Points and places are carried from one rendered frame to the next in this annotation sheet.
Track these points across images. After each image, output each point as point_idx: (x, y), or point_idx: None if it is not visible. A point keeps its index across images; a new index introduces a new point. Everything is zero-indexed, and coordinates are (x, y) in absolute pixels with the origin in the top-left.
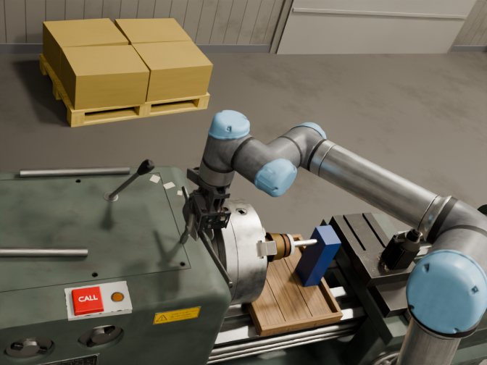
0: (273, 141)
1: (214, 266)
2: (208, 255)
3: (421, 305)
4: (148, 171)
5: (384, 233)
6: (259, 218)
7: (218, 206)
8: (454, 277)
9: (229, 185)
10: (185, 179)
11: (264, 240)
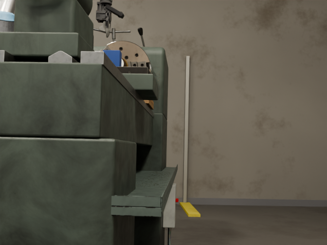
0: None
1: (98, 46)
2: (104, 46)
3: None
4: (137, 31)
5: (118, 66)
6: (119, 41)
7: (97, 8)
8: None
9: (100, 1)
10: (154, 48)
11: (107, 44)
